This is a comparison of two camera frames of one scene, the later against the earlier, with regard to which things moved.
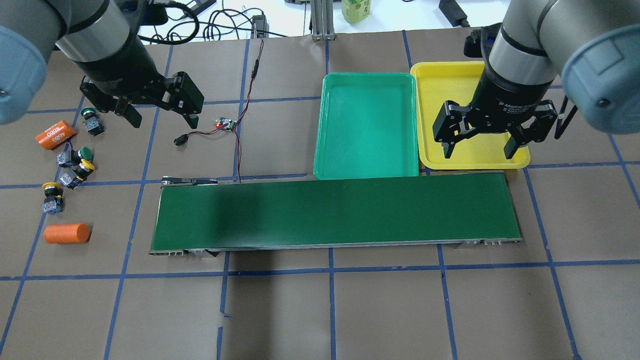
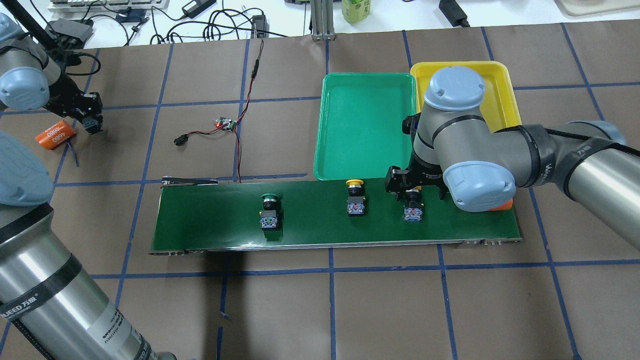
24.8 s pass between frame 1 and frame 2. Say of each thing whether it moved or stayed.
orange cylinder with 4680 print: stayed
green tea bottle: stayed
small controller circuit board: stayed
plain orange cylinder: moved
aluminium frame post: stayed
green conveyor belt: stayed
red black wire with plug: stayed
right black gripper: moved
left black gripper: moved
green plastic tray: stayed
